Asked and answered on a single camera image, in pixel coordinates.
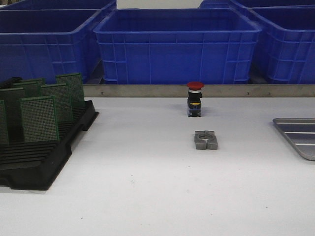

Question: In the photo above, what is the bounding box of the green perforated board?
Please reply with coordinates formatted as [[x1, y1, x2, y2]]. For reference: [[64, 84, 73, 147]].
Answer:
[[19, 95, 60, 143], [56, 73, 85, 108], [40, 83, 73, 123]]

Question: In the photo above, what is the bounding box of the green perforated board front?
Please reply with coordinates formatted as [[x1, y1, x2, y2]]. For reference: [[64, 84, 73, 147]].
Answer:
[[19, 95, 60, 143]]

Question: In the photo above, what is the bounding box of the green board rear back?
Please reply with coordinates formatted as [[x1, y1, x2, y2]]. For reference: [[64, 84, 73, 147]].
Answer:
[[21, 78, 46, 86]]

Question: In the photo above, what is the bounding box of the green board rear middle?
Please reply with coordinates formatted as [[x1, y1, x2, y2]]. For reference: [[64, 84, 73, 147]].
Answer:
[[11, 82, 40, 98]]

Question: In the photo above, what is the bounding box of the black slotted board rack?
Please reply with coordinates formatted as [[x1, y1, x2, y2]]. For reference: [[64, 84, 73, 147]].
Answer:
[[0, 100, 98, 190]]

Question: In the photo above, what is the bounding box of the silver metal tray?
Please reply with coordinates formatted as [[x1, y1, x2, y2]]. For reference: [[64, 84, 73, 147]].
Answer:
[[273, 118, 315, 161]]

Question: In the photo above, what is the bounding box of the green board left middle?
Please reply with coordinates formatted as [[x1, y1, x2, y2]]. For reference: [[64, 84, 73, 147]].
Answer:
[[0, 88, 27, 128]]

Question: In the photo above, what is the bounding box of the green board far left edge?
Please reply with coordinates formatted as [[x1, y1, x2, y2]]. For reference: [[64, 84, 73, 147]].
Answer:
[[0, 100, 9, 146]]

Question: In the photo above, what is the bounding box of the red emergency stop button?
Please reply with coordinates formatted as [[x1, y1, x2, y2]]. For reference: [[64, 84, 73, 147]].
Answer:
[[187, 82, 204, 117]]

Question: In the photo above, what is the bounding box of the grey metal clamp block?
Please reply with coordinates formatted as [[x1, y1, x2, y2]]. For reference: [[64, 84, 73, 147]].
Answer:
[[194, 130, 219, 150]]

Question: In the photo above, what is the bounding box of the blue centre plastic crate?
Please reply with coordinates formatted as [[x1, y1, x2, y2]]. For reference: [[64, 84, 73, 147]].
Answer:
[[94, 9, 261, 85]]

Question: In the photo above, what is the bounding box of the blue plastic crate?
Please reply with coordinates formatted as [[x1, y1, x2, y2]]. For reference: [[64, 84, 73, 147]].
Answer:
[[94, 9, 261, 85], [0, 9, 102, 84], [249, 7, 315, 84]]

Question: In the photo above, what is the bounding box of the blue rear right crate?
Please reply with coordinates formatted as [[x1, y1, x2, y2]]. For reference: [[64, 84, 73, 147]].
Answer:
[[199, 0, 315, 9]]

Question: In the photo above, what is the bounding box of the blue left plastic crate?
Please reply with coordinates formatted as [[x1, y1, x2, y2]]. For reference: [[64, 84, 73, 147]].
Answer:
[[0, 9, 102, 84]]

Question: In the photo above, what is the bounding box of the blue right plastic crate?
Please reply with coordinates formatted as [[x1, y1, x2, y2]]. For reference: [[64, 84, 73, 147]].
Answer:
[[249, 7, 315, 84]]

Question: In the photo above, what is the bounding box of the blue rear left crate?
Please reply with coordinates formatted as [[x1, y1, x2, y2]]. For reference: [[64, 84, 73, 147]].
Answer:
[[0, 0, 117, 13]]

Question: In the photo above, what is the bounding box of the steel table edge rail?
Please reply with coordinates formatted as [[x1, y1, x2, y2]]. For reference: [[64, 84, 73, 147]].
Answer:
[[83, 85, 315, 98]]

